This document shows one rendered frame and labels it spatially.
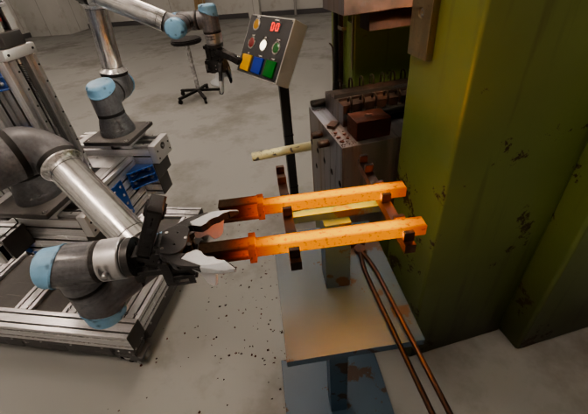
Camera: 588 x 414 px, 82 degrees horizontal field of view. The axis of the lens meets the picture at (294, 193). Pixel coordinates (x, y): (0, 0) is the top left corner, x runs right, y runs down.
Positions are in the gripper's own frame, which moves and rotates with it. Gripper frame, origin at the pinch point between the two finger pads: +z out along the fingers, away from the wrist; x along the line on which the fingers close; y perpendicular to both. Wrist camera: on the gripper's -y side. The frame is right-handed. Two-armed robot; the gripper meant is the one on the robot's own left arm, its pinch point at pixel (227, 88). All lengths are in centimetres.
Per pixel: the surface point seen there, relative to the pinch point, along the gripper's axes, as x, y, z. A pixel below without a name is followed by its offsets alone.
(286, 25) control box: -8.2, -28.9, -23.9
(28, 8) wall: -767, 806, 23
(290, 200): 96, -45, -8
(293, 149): 3.4, -29.2, 30.4
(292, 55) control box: -4.2, -31.2, -12.4
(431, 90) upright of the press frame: 59, -78, -18
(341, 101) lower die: 35, -54, -6
